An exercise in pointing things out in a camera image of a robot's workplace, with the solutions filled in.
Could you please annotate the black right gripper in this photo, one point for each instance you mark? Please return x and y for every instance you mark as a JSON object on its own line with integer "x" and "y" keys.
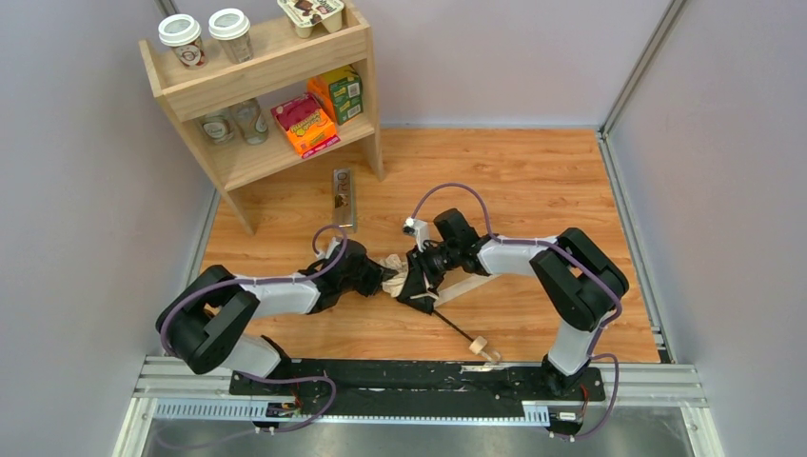
{"x": 417, "y": 277}

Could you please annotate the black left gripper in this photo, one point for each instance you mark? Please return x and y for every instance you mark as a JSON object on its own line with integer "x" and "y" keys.
{"x": 371, "y": 276}

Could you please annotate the beige umbrella with black shaft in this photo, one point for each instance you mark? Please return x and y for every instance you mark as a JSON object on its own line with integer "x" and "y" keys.
{"x": 479, "y": 346}

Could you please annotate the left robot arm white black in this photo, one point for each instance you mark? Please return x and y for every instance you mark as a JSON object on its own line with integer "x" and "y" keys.
{"x": 205, "y": 326}

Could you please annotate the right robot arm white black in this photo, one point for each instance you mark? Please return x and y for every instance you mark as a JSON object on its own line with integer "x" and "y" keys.
{"x": 582, "y": 283}

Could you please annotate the orange pink snack box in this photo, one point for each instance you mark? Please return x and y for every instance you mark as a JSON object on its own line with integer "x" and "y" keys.
{"x": 306, "y": 125}

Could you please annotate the green orange carton box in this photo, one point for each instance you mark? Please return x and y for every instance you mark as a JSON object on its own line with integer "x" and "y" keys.
{"x": 339, "y": 92}

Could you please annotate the wooden two-tier shelf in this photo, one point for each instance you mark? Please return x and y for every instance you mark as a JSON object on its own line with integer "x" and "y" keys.
{"x": 283, "y": 63}

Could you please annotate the clear glass jar right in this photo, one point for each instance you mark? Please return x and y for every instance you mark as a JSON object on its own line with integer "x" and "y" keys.
{"x": 249, "y": 118}

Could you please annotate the clear glass jar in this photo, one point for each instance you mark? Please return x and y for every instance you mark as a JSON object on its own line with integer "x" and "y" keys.
{"x": 249, "y": 118}
{"x": 218, "y": 126}

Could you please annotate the clear glass jar left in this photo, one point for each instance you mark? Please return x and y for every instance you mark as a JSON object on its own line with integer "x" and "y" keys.
{"x": 218, "y": 126}

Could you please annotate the pudding cup multipack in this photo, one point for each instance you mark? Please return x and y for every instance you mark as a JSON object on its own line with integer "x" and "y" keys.
{"x": 306, "y": 15}

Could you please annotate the paper cup grey sleeve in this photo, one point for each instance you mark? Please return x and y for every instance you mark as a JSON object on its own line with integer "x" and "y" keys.
{"x": 230, "y": 27}

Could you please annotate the paper cup red logo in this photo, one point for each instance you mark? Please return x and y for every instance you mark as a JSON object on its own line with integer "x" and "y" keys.
{"x": 182, "y": 34}

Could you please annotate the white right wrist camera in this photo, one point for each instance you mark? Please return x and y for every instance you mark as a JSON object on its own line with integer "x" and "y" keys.
{"x": 417, "y": 229}

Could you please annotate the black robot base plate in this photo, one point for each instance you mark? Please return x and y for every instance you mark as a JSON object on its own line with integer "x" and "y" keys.
{"x": 382, "y": 384}

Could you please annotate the aluminium slotted cable rail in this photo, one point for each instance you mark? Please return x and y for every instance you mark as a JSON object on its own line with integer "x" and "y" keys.
{"x": 265, "y": 411}

